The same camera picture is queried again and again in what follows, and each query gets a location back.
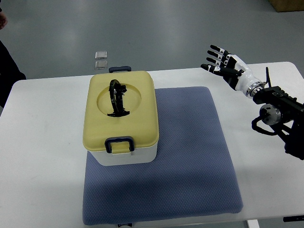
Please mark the white storage box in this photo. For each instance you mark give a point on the white storage box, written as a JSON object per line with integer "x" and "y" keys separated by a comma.
{"x": 121, "y": 154}

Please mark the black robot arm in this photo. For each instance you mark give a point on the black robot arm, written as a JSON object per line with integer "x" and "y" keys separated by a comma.
{"x": 280, "y": 115}

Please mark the black table control panel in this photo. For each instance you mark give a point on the black table control panel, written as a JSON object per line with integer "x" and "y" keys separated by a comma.
{"x": 293, "y": 218}

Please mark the cardboard box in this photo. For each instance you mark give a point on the cardboard box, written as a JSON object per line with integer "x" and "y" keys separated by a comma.
{"x": 287, "y": 5}

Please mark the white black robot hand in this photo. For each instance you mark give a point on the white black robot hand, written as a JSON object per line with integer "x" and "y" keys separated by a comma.
{"x": 235, "y": 72}

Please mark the blue quilted mat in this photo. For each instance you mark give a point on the blue quilted mat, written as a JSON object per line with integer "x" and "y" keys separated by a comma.
{"x": 192, "y": 174}

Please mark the person in dark clothing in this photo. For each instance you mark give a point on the person in dark clothing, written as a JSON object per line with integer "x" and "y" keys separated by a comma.
{"x": 9, "y": 74}

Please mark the upper metal floor plate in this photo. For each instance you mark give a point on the upper metal floor plate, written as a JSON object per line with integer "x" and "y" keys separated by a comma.
{"x": 101, "y": 55}

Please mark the yellow storage box lid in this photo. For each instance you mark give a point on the yellow storage box lid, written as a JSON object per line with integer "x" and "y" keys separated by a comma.
{"x": 121, "y": 112}

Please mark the white table leg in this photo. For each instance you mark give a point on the white table leg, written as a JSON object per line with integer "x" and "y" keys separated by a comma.
{"x": 253, "y": 223}

